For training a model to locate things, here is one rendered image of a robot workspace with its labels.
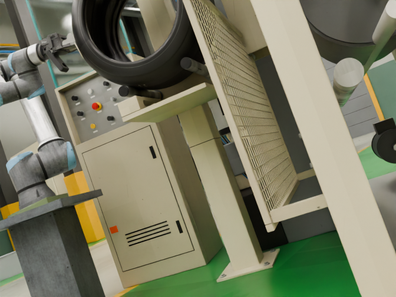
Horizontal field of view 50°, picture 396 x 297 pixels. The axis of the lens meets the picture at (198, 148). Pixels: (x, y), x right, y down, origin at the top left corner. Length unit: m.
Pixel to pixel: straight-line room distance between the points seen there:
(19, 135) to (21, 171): 8.41
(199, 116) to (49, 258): 1.01
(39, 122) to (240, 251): 1.26
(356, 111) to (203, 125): 9.12
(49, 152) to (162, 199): 0.66
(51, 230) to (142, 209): 0.54
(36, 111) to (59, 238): 0.72
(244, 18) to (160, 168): 0.98
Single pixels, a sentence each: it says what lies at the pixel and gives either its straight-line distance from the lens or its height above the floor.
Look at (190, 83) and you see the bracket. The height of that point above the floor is 0.89.
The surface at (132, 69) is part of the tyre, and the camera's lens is 1.71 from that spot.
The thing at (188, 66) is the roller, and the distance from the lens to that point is 1.63.
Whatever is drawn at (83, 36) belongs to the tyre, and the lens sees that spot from 1.83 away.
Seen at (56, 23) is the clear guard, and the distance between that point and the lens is 2.84.
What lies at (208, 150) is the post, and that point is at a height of 0.58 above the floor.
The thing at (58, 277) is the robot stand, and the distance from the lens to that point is 2.28.
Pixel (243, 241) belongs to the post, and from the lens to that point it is 2.01.
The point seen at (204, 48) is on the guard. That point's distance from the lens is 1.10.
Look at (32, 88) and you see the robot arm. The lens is 2.10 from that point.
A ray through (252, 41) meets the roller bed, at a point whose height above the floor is 0.94.
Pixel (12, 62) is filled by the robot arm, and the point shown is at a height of 1.25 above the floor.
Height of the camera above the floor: 0.50
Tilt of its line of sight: 3 degrees up
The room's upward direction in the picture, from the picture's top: 20 degrees counter-clockwise
